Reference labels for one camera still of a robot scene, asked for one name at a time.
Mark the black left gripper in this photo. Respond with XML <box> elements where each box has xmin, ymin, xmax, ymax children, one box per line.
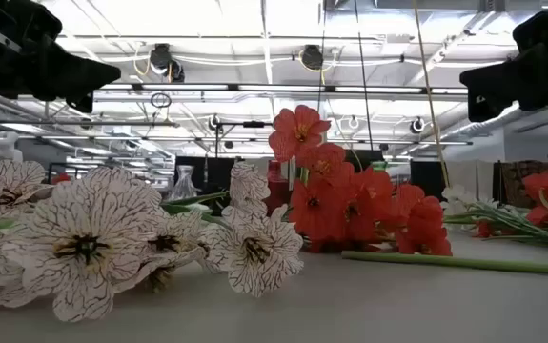
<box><xmin>0</xmin><ymin>0</ymin><xmax>122</xmax><ymax>114</ymax></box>

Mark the white veined flower stem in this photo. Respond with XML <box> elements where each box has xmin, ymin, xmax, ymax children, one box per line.
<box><xmin>0</xmin><ymin>159</ymin><xmax>306</xmax><ymax>324</ymax></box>

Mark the red hibiscus flower stem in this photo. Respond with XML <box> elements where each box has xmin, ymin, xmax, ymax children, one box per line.
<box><xmin>267</xmin><ymin>104</ymin><xmax>548</xmax><ymax>276</ymax></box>

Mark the clear glass vase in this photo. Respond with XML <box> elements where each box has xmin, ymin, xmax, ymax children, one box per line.
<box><xmin>171</xmin><ymin>164</ymin><xmax>199</xmax><ymax>201</ymax></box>

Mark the red glass vase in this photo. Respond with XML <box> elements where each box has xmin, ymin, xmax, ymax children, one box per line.
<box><xmin>264</xmin><ymin>159</ymin><xmax>296</xmax><ymax>215</ymax></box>

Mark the white curtain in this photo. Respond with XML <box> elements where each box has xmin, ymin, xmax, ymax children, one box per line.
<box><xmin>444</xmin><ymin>159</ymin><xmax>494</xmax><ymax>201</ymax></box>

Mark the brown patterned cloth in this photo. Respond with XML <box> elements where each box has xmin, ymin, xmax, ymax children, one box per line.
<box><xmin>500</xmin><ymin>160</ymin><xmax>548</xmax><ymax>209</ymax></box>

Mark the white robot figure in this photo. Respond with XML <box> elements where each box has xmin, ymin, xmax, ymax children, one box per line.
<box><xmin>0</xmin><ymin>131</ymin><xmax>25</xmax><ymax>172</ymax></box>

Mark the black partition panel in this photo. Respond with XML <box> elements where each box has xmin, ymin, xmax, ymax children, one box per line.
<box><xmin>173</xmin><ymin>155</ymin><xmax>236</xmax><ymax>201</ymax></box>
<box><xmin>409</xmin><ymin>159</ymin><xmax>446</xmax><ymax>201</ymax></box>

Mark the yellow hanging cord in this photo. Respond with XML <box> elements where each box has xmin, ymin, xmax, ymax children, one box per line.
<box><xmin>412</xmin><ymin>0</ymin><xmax>451</xmax><ymax>188</ymax></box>

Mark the thin black hanging cable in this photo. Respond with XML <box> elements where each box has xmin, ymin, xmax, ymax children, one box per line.
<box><xmin>353</xmin><ymin>0</ymin><xmax>375</xmax><ymax>152</ymax></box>

